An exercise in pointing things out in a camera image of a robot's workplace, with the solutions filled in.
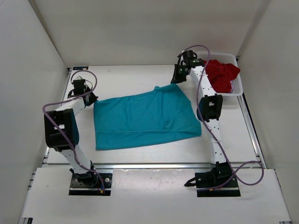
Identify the teal polo shirt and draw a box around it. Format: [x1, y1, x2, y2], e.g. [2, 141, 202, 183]
[93, 84, 202, 150]

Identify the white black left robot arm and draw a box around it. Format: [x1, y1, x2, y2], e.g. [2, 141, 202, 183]
[44, 76, 99, 188]

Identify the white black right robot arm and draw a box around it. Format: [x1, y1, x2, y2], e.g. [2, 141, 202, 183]
[171, 50, 232, 187]

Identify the red t shirt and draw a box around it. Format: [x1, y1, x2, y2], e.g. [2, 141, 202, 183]
[205, 60, 241, 93]

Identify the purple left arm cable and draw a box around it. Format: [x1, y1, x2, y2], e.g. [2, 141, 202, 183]
[42, 71, 109, 194]

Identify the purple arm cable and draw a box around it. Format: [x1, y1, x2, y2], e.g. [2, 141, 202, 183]
[42, 71, 109, 194]
[181, 44, 265, 191]

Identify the aluminium table edge rail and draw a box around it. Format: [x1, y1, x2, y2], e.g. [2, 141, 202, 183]
[95, 163, 212, 169]

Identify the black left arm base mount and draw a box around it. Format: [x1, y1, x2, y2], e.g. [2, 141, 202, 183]
[69, 168, 113, 196]

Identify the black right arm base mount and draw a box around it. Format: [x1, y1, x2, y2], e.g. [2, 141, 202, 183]
[184, 171, 241, 197]

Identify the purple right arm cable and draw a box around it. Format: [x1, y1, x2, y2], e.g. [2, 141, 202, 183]
[181, 44, 265, 191]

